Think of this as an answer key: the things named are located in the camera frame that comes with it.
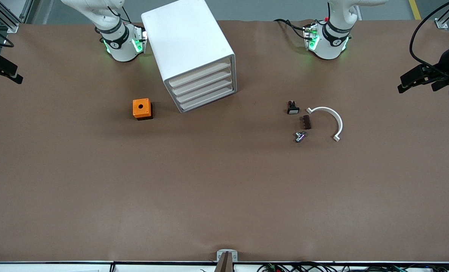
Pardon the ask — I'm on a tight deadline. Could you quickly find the white half-ring clamp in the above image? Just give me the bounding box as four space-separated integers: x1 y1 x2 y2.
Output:
306 107 343 142

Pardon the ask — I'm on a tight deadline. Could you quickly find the white drawer cabinet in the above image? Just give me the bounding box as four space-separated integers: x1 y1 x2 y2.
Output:
141 0 238 113

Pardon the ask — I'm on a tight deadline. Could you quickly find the silver mount bracket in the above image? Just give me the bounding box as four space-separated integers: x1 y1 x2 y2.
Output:
216 249 238 262

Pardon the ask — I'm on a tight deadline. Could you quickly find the orange black button enclosure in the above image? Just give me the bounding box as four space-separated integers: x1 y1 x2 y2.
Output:
133 98 153 121

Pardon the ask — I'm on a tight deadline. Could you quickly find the white table edge rail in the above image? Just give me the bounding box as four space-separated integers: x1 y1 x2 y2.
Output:
0 261 449 272

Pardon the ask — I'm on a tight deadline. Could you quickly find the black cable bundle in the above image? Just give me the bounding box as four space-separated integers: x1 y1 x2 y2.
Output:
258 262 449 272

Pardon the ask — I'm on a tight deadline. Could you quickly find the brown table mat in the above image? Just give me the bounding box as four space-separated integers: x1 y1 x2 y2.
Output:
0 19 449 263

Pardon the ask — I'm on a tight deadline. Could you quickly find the black base cable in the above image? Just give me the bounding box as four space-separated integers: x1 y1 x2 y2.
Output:
273 18 309 40

